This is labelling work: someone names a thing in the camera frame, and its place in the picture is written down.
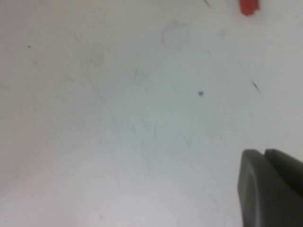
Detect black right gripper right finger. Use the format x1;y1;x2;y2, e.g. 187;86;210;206
264;148;303;203

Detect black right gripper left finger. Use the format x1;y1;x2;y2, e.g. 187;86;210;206
237;149;303;227

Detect black marker with red caps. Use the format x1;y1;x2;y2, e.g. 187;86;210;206
239;0;261;17

